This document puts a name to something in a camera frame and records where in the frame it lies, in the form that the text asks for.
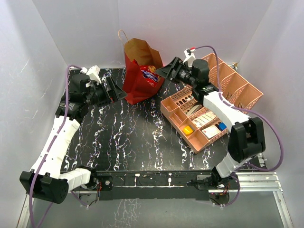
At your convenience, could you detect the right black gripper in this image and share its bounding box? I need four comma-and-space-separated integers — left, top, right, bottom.
155, 57, 197, 87

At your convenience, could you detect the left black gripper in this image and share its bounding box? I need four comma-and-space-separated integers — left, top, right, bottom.
84, 76, 127, 107

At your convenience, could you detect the red cookie snack bag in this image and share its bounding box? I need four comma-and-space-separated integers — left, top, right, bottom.
140, 65, 159, 87

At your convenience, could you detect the red paper bag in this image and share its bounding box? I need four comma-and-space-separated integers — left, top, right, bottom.
123, 38, 164, 105

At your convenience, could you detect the pink plastic file organizer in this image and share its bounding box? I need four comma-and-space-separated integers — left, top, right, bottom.
156, 53, 263, 153

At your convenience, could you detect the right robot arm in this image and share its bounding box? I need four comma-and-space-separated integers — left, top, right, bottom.
155, 57, 266, 189

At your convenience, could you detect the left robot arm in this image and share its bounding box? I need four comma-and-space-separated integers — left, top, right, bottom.
19, 74, 127, 204

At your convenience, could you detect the white label card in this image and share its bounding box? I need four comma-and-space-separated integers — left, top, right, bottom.
192, 111, 216, 128

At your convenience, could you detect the yellow cube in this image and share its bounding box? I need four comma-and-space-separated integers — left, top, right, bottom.
182, 125, 194, 136

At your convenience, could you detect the white card pack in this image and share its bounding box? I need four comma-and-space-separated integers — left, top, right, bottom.
202, 125, 221, 140

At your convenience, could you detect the blue cube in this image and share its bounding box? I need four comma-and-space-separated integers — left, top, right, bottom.
218, 122, 227, 131

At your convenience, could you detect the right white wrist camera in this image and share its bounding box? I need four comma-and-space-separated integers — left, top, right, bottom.
183, 47, 196, 66

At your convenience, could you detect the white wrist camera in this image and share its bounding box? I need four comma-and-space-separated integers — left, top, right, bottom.
183, 47, 196, 66
81, 65, 102, 83

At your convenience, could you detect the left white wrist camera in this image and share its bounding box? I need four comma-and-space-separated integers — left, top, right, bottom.
81, 65, 102, 83

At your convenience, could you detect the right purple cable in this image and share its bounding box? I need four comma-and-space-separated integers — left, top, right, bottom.
193, 45, 285, 172

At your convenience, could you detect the purple cable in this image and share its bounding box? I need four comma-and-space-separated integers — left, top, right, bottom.
28, 64, 84, 228
193, 45, 285, 172

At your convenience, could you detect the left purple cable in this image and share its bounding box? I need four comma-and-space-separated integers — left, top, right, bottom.
28, 64, 84, 228

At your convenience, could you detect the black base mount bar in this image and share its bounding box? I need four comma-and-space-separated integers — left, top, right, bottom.
78, 170, 240, 202

